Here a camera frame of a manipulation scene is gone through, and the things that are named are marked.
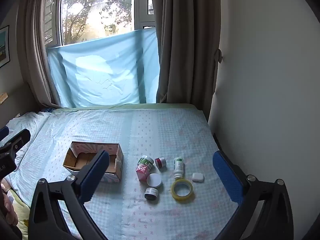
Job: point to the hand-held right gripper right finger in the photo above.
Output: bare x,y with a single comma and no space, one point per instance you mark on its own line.
227,177

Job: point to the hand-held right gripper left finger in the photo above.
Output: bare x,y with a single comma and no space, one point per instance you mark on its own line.
96,172

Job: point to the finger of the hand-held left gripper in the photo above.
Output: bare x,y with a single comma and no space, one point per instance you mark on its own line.
18,138
3,131

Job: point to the cardboard box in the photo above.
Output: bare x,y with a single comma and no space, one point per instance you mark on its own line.
115,160

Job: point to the red carton box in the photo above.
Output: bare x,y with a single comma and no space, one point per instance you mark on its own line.
142,173

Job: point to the yellow clear tape roll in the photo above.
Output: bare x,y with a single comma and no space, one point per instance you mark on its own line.
182,198

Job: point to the white bottle with green label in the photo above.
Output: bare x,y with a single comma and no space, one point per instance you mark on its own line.
178,166

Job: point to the white jar with green label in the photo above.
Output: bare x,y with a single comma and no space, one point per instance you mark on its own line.
147,162

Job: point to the plain white round jar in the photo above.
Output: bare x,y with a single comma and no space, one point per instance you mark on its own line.
154,180

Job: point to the white jar with black base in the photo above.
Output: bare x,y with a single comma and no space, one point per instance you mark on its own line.
151,192

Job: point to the red and silver jar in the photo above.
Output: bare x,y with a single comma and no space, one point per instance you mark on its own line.
160,162

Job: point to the person's left hand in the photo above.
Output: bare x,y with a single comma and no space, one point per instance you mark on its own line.
10,210

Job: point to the checked blue pillow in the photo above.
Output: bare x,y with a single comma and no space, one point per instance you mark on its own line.
27,122

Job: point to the dark blue cloth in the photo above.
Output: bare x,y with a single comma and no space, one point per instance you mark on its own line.
47,110

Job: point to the yellow floral blanket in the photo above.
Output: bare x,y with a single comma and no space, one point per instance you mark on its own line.
21,212

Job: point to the light blue hanging sheet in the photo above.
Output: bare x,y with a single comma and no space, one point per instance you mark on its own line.
100,80

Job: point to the brown curtain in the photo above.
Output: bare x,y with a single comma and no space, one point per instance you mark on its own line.
32,42
187,42

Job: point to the curtain tieback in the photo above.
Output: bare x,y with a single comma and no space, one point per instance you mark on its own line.
219,55

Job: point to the window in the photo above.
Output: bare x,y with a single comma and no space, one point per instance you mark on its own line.
95,10

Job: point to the wooden wall piece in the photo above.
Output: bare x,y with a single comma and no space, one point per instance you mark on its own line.
3,98

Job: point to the framed wall picture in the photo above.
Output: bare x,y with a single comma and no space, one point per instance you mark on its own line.
3,45

